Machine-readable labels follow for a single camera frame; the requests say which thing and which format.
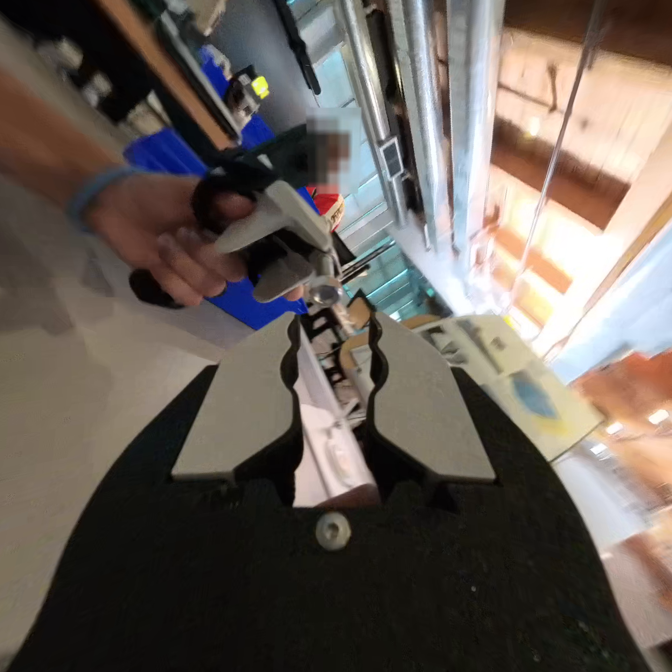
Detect thin silver ceiling pipe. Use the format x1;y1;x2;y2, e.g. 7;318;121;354
341;0;405;221

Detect wooden desk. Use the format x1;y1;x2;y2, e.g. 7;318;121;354
94;0;234;150

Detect silver ventilation duct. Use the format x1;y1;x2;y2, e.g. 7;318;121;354
451;0;506;253
404;0;452;247

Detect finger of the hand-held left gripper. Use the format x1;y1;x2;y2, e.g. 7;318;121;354
214;180;337;255
254;253;317;305

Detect wooden document stand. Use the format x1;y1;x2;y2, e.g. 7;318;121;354
294;296;604;505

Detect person's left hand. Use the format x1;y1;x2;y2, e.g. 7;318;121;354
89;174;259;308

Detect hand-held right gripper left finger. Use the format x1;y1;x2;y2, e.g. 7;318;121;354
172;314;304;507

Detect steel hex nut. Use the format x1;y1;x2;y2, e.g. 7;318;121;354
310;278;345;309

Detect blue plastic bin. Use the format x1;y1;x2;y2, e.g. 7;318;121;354
123;128;321;330
197;44;276;150

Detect blue wristband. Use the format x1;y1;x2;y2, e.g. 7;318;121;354
65;165;140;232

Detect black video bar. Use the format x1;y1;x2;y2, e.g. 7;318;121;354
273;0;322;96

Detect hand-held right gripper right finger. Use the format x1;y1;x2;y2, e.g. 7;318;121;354
365;311;497;507

